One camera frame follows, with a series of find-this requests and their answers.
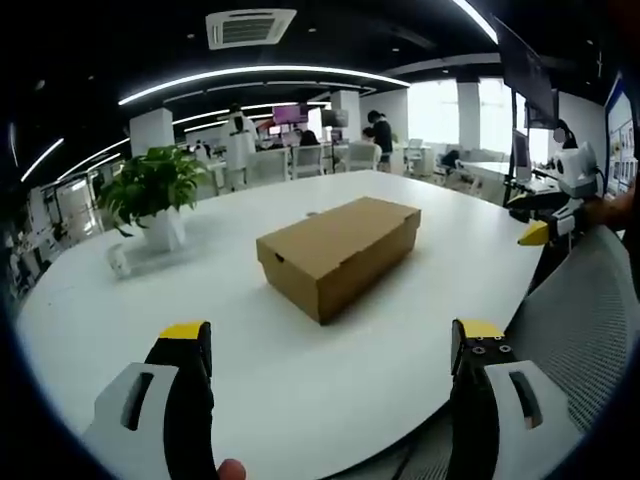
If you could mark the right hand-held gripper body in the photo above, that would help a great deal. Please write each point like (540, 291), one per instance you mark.
(577, 170)

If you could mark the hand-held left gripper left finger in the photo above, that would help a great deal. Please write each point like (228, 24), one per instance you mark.
(150, 420)

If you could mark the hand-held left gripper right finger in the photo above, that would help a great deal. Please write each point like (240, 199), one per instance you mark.
(500, 425)

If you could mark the brown cardboard shoe box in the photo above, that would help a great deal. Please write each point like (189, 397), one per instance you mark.
(340, 250)

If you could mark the person's left hand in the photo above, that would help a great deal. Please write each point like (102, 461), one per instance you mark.
(231, 471)

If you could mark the grey mesh office chair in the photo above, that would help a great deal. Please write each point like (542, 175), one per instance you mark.
(580, 320)

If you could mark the black hanging monitor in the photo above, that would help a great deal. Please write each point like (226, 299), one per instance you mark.
(530, 75)

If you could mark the white office chair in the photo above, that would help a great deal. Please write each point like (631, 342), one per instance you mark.
(415, 152)
(306, 161)
(362, 156)

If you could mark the small clear cup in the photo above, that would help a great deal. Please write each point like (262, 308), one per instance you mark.
(119, 261)

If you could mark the dark monitor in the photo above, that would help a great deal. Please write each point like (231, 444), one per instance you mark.
(334, 119)

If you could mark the green potted plant white pot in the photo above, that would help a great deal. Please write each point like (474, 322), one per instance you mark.
(152, 190)

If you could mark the pink lit monitor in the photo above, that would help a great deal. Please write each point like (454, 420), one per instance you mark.
(290, 115)

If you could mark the long ceiling light strip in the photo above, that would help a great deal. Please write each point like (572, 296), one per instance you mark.
(260, 76)

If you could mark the ceiling air conditioner vent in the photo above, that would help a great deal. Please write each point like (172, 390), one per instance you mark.
(250, 29)

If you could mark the wall poster board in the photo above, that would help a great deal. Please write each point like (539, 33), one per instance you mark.
(622, 145)

